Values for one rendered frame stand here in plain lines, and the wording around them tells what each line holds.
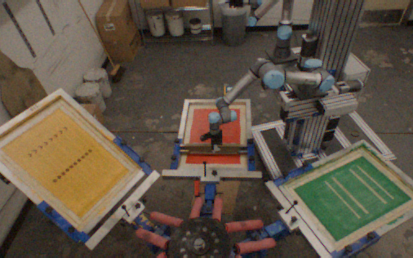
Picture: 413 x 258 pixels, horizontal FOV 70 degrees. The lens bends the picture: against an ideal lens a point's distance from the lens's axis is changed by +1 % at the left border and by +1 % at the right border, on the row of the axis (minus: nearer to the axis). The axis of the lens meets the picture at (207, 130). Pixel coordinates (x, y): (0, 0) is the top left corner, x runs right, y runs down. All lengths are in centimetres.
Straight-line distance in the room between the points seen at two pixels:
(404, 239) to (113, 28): 452
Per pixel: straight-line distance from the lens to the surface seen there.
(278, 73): 186
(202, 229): 153
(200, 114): 255
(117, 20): 493
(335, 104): 241
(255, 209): 307
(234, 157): 221
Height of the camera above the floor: 269
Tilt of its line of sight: 46 degrees down
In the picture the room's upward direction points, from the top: 6 degrees counter-clockwise
